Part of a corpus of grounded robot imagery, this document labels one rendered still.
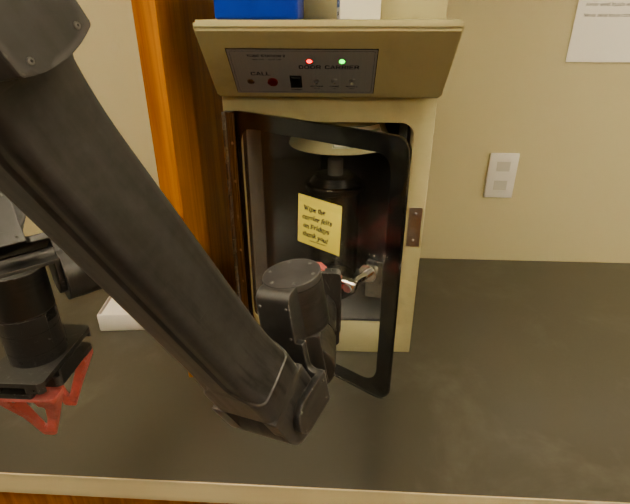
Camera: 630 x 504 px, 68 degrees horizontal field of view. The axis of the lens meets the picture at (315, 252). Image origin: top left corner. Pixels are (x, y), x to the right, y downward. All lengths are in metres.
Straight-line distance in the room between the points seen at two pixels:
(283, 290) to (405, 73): 0.37
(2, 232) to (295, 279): 0.28
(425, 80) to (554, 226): 0.78
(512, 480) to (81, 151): 0.68
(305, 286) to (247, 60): 0.34
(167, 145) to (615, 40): 0.99
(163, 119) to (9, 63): 0.50
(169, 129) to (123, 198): 0.43
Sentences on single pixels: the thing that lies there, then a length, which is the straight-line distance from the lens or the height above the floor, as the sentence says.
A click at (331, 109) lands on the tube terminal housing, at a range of 0.74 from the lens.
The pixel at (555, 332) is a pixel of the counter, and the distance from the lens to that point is 1.09.
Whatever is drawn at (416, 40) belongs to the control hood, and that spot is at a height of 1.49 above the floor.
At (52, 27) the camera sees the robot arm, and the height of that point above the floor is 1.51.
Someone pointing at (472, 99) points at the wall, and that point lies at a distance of 1.21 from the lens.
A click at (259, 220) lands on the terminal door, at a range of 0.75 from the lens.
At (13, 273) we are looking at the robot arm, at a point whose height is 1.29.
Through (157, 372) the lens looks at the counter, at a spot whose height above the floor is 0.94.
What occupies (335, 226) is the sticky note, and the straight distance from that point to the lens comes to 0.65.
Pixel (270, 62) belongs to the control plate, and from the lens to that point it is 0.66.
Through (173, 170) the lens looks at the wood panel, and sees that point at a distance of 0.71.
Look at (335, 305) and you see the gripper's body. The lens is 0.56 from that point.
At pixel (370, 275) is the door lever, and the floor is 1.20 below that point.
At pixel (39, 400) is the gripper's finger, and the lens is 0.58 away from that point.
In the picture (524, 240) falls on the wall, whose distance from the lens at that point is 1.37.
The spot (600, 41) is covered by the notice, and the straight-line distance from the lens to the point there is 1.29.
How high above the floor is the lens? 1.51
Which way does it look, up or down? 27 degrees down
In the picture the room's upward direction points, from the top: straight up
